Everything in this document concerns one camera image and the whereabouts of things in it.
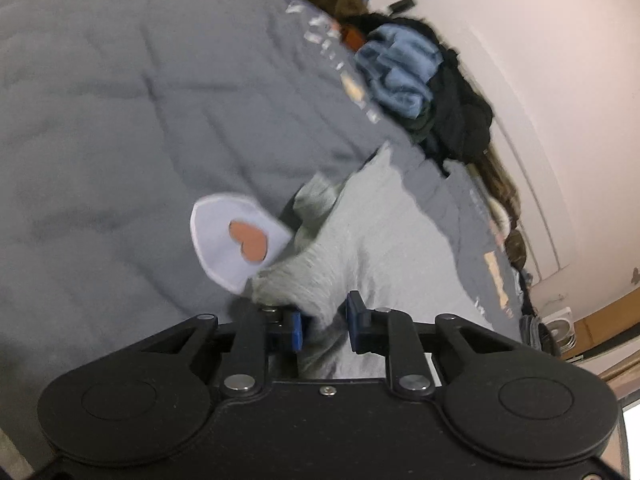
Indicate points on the butterfly wall sticker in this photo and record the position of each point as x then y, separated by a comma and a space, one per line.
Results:
635, 275

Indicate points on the rust brown garment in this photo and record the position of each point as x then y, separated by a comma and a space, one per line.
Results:
351, 39

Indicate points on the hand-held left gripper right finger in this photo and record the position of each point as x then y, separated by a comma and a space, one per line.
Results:
355, 325

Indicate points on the white headboard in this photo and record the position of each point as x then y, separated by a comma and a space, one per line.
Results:
525, 135

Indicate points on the dark green garment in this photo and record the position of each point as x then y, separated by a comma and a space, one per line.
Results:
422, 127

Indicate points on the grey printed quilt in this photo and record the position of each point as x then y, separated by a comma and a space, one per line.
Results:
125, 110

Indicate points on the camouflage cloth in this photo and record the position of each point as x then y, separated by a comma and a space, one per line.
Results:
515, 250

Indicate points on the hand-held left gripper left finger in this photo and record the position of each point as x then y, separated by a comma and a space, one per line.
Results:
296, 330

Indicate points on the cream pillow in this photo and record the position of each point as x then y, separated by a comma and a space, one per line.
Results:
499, 215

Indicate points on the white box fan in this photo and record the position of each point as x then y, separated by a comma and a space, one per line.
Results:
560, 330

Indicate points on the brown padded coat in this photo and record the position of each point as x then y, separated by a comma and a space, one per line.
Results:
497, 180

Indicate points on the black garment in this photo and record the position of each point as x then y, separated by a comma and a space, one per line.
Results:
460, 110

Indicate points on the grey sweatshirt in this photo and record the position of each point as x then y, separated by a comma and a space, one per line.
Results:
390, 270

